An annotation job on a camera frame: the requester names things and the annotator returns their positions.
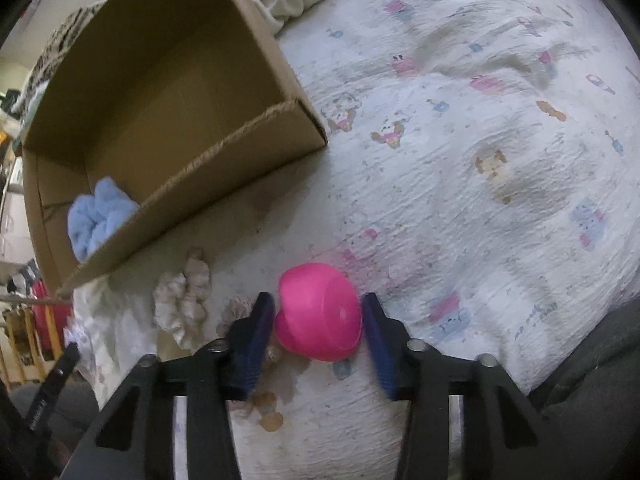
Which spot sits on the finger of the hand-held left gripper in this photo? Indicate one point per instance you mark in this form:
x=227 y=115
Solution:
x=52 y=390

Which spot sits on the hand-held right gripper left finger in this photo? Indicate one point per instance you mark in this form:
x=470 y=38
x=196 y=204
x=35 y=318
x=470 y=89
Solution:
x=254 y=331

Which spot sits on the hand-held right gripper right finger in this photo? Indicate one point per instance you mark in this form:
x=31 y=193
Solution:
x=376 y=340

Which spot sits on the pink plastic bowl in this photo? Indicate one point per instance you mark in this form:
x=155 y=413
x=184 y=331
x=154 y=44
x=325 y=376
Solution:
x=320 y=311

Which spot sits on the light blue fluffy cloth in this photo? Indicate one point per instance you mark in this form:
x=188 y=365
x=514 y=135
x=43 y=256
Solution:
x=98 y=220

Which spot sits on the cardboard box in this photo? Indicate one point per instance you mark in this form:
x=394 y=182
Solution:
x=165 y=110

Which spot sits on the wooden chair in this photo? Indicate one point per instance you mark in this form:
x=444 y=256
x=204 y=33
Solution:
x=25 y=330

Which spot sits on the beige scrunchie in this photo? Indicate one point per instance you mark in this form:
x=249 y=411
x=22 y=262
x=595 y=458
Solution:
x=182 y=300

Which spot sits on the printed bed sheet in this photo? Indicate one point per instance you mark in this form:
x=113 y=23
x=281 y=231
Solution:
x=450 y=170

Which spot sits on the dark grey clothing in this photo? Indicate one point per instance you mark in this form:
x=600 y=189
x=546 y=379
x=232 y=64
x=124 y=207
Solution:
x=590 y=375

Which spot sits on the leopard print blanket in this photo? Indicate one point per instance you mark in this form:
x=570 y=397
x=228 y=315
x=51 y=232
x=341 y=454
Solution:
x=50 y=55

